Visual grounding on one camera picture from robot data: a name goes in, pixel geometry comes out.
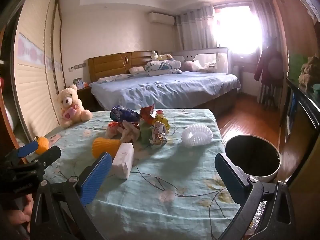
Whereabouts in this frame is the white air conditioner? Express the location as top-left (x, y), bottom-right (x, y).
top-left (148, 12), bottom-right (175, 25)

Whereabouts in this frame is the black-framed cabinet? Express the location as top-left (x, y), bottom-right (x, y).
top-left (279, 76), bottom-right (320, 205)

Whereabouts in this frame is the red and white carton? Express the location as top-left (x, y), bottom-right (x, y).
top-left (149, 121), bottom-right (167, 145)

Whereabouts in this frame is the blue snack packet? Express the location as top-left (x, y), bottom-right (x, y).
top-left (110, 106), bottom-right (141, 123)

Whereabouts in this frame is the dark wooden nightstand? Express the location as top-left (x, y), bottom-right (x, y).
top-left (77, 87), bottom-right (97, 110)

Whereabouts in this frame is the orange-red plastic wrapper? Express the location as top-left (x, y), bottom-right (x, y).
top-left (106, 120), bottom-right (125, 138)

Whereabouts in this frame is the green drink carton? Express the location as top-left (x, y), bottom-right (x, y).
top-left (139, 119), bottom-right (154, 144)

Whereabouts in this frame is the photo frame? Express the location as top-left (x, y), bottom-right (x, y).
top-left (73, 77), bottom-right (85, 90)

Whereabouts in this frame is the red snack packet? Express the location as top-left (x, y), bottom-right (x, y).
top-left (139, 104), bottom-right (160, 125)

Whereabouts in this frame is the small orange toy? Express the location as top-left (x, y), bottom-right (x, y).
top-left (35, 136), bottom-right (50, 155)

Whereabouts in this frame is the cream sliding wardrobe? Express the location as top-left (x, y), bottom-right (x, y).
top-left (12, 0), bottom-right (78, 153)

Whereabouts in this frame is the bed with blue sheet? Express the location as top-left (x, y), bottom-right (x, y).
top-left (89, 70), bottom-right (242, 117)

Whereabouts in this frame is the pinkish white foam net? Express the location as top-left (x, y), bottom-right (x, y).
top-left (117, 120), bottom-right (140, 144)

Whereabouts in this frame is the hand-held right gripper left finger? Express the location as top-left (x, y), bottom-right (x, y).
top-left (29, 152), bottom-right (113, 240)

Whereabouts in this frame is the bright window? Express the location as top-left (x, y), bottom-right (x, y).
top-left (215, 5), bottom-right (263, 54)

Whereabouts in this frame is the round white trash bin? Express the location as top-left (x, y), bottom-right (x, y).
top-left (224, 134), bottom-right (282, 183)

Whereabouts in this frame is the grey bed guard rail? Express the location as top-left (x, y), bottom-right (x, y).
top-left (172, 47), bottom-right (229, 74)

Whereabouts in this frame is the dark red hanging coat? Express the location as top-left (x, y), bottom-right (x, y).
top-left (254, 39), bottom-right (283, 85)

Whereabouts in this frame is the white foam fruit net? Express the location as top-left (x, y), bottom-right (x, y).
top-left (181, 124), bottom-right (213, 147)

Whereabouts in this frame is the cream teddy bear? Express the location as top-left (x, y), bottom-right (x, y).
top-left (55, 84), bottom-right (93, 128)

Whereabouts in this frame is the brown wooden headboard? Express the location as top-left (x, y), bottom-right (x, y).
top-left (87, 51), bottom-right (158, 83)

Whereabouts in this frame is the person's left hand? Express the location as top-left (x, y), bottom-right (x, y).
top-left (10, 197), bottom-right (35, 227)

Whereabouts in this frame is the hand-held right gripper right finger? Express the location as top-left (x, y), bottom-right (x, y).
top-left (214, 152), bottom-right (298, 240)

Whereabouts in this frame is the grey striped curtain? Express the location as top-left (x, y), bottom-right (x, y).
top-left (175, 5), bottom-right (215, 52)

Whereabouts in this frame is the printed folded quilt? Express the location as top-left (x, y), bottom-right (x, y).
top-left (145, 60), bottom-right (183, 77)

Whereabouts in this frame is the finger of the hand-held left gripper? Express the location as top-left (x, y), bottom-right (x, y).
top-left (25, 145), bottom-right (62, 171)
top-left (4, 141), bottom-right (40, 164)

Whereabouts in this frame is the brown plush blanket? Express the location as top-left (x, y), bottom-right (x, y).
top-left (299, 55), bottom-right (320, 88)

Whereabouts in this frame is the yellow snack packet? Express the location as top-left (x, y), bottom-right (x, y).
top-left (155, 114), bottom-right (171, 130)

